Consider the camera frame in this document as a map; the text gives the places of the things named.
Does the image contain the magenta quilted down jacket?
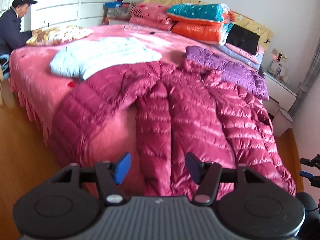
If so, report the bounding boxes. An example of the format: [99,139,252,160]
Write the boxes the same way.
[49,60,296,197]

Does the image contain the pink fleece bed cover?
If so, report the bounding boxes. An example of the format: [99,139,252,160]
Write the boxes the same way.
[9,22,266,156]

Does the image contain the white waste bin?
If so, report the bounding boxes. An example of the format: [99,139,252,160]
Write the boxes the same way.
[272,108,293,138]

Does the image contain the white nightstand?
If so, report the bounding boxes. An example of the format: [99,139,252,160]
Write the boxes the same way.
[263,70,297,116]

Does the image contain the grey corrugated pipe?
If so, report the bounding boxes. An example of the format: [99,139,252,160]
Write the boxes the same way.
[289,40,320,115]

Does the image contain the purple quilted jacket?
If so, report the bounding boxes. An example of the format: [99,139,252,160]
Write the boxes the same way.
[183,46,269,101]

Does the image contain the light blue down jacket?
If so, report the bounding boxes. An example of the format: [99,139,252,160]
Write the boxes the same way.
[49,37,162,80]

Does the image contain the pink folded blanket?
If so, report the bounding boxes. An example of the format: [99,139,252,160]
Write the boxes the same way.
[214,43,264,70]

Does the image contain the black folded garment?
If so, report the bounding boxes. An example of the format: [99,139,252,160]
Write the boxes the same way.
[226,24,260,55]

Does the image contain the orange folded quilt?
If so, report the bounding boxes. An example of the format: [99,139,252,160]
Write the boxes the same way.
[172,22,234,46]

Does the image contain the floral pillow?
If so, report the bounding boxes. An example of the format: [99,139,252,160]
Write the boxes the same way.
[25,26,94,47]

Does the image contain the yellow headboard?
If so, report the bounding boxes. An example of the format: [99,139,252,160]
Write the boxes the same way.
[144,0,273,51]

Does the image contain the teal polka dot quilt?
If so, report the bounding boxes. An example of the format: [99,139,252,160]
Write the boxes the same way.
[167,3,235,25]

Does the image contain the pink heart pillow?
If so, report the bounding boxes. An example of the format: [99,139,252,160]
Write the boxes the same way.
[129,2,176,31]

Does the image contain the man in dark jacket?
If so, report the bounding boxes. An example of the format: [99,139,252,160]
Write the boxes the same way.
[0,0,42,55]

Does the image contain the blue box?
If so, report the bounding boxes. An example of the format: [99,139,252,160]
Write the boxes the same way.
[104,2,122,8]

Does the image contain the white wardrobe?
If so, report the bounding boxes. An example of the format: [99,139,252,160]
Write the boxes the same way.
[1,0,115,31]

